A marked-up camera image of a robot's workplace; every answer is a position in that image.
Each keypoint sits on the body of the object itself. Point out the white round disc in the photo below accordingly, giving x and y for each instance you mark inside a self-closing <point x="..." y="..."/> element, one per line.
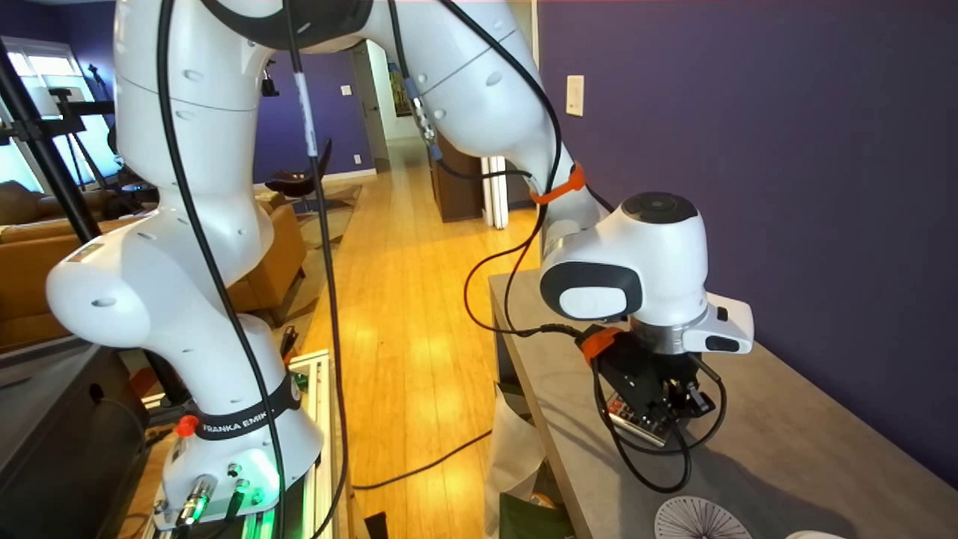
<point x="700" y="521"/>

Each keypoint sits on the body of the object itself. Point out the white metal frame rail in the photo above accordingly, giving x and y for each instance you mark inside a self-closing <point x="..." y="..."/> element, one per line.
<point x="320" y="437"/>

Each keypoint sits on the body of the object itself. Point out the grey table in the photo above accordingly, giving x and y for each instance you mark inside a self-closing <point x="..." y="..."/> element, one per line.
<point x="797" y="437"/>

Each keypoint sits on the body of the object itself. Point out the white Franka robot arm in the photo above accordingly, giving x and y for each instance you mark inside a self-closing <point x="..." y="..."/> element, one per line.
<point x="170" y="269"/>

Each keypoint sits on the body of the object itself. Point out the brown couch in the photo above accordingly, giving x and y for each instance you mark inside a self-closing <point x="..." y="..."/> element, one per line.
<point x="273" y="263"/>

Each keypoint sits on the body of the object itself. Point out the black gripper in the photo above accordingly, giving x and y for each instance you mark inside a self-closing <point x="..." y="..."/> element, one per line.
<point x="664" y="366"/>

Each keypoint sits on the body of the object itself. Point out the black tripod pole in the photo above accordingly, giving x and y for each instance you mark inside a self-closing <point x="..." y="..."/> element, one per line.
<point x="49" y="167"/>

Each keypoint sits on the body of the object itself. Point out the dark green box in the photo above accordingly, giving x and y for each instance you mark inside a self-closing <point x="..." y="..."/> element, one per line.
<point x="528" y="519"/>

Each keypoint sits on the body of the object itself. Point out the brown wooden cabinet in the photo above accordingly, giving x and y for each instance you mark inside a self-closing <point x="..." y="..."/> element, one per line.
<point x="460" y="184"/>

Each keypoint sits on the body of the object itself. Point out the black printed band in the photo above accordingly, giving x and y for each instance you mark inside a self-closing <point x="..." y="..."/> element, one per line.
<point x="245" y="419"/>

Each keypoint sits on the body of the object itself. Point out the black curved chair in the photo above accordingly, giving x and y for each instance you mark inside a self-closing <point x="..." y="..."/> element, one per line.
<point x="302" y="184"/>

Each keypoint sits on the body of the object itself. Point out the white wall switch plate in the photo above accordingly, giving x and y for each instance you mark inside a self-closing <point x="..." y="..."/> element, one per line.
<point x="577" y="95"/>

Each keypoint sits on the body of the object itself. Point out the white plastic bag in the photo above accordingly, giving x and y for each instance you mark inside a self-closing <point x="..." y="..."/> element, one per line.
<point x="513" y="449"/>

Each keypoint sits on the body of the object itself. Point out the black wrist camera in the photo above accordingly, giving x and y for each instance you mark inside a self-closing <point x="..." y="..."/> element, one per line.
<point x="622" y="384"/>

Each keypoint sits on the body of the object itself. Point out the bright distant window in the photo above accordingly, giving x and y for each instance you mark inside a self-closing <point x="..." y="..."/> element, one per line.
<point x="19" y="164"/>

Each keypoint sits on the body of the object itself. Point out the black cabinet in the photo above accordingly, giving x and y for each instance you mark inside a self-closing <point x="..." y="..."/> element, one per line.
<point x="62" y="449"/>

